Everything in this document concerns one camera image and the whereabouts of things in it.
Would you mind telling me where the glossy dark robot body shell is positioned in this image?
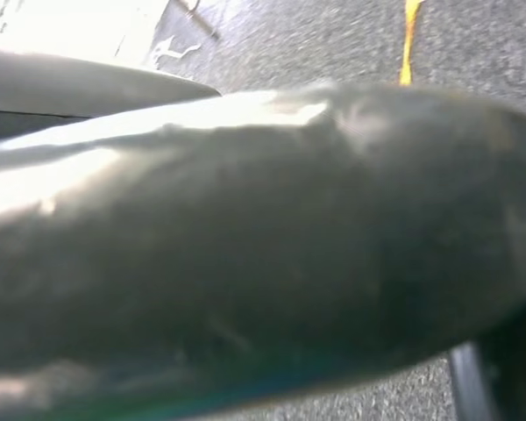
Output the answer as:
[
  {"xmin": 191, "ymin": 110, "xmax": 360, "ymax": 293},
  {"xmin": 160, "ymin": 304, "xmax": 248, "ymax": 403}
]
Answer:
[{"xmin": 0, "ymin": 81, "xmax": 526, "ymax": 421}]

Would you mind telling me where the white cable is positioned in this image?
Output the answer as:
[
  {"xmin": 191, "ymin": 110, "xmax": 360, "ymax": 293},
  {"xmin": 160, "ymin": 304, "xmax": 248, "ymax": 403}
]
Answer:
[{"xmin": 148, "ymin": 34, "xmax": 203, "ymax": 68}]

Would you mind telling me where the yellow floor tape square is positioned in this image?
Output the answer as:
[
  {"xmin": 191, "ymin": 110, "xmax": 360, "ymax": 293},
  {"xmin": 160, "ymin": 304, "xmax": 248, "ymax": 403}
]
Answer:
[{"xmin": 399, "ymin": 0, "xmax": 424, "ymax": 87}]

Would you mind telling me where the white desk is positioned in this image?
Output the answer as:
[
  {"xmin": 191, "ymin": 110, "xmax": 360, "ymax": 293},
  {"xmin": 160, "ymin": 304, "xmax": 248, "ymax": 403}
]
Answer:
[{"xmin": 0, "ymin": 0, "xmax": 172, "ymax": 68}]

